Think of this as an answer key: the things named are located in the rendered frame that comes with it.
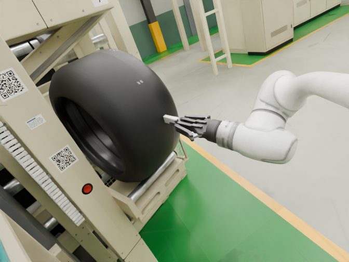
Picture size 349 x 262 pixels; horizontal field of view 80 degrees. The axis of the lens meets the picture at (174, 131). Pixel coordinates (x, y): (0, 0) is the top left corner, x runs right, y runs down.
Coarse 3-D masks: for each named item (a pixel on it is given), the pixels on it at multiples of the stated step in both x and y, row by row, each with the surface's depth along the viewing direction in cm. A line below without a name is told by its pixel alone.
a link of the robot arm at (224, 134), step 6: (228, 120) 65; (222, 126) 63; (228, 126) 62; (234, 126) 61; (216, 132) 65; (222, 132) 62; (228, 132) 61; (216, 138) 64; (222, 138) 62; (228, 138) 61; (222, 144) 64; (228, 144) 62
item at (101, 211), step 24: (0, 48) 59; (24, 72) 64; (24, 96) 65; (0, 120) 68; (24, 120) 65; (48, 120) 70; (24, 144) 66; (48, 144) 71; (72, 144) 77; (48, 168) 72; (72, 168) 78; (72, 192) 79; (96, 192) 86; (96, 216) 88; (120, 216) 97; (120, 240) 99
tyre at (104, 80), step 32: (96, 64) 76; (128, 64) 78; (64, 96) 78; (96, 96) 70; (128, 96) 72; (160, 96) 80; (96, 128) 121; (128, 128) 71; (160, 128) 80; (96, 160) 107; (128, 160) 79; (160, 160) 89
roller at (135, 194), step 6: (168, 156) 108; (174, 156) 109; (168, 162) 106; (162, 168) 103; (156, 174) 101; (144, 180) 98; (150, 180) 98; (138, 186) 96; (144, 186) 96; (132, 192) 94; (138, 192) 94; (132, 198) 92; (138, 198) 94
